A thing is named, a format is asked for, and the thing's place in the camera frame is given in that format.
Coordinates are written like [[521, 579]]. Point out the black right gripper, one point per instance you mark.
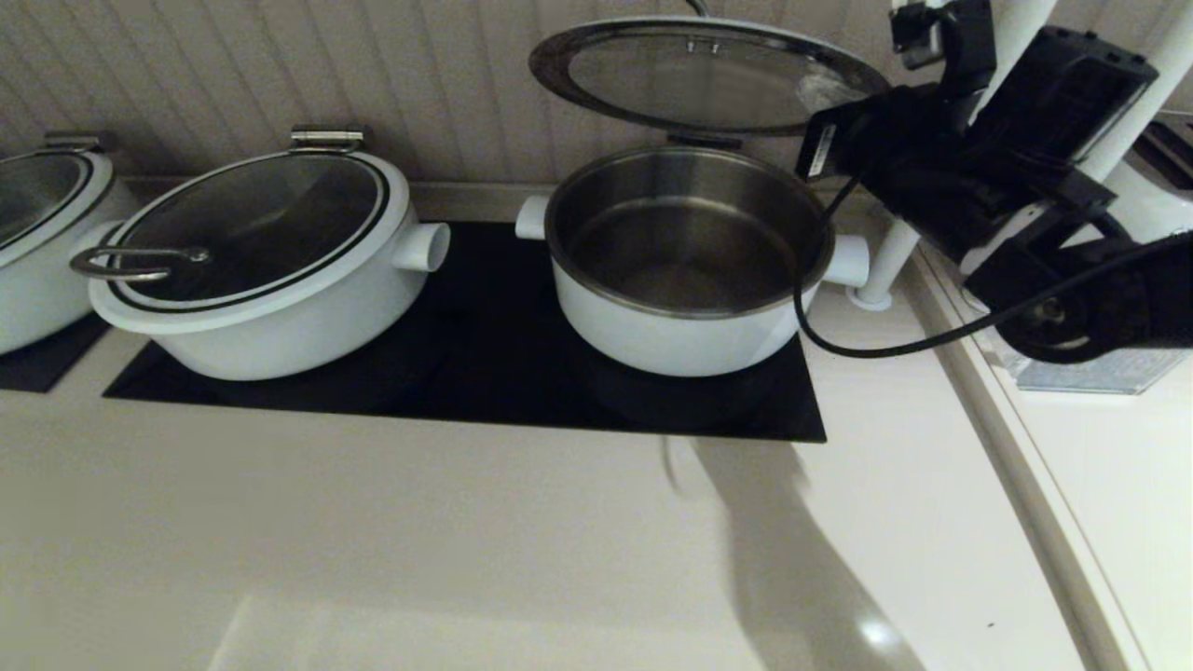
[[932, 158]]

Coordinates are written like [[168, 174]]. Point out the glass lid white rim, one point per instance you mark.
[[37, 191], [690, 84], [252, 224]]

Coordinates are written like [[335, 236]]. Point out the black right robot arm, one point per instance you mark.
[[1118, 308]]

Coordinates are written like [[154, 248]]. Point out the white cooking pot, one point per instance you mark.
[[680, 349], [37, 303], [280, 347]]

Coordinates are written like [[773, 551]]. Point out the white metal pole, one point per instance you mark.
[[1156, 93], [881, 270]]

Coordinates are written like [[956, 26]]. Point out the white toaster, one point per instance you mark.
[[1156, 200]]

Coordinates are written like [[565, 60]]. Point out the clear acrylic sign holder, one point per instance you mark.
[[1090, 377]]

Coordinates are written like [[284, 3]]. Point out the large black glass cooktop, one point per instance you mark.
[[485, 373]]

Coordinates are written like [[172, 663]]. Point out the small black glass cooktop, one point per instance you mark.
[[47, 368]]

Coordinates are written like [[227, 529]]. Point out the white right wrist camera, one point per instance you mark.
[[932, 37]]

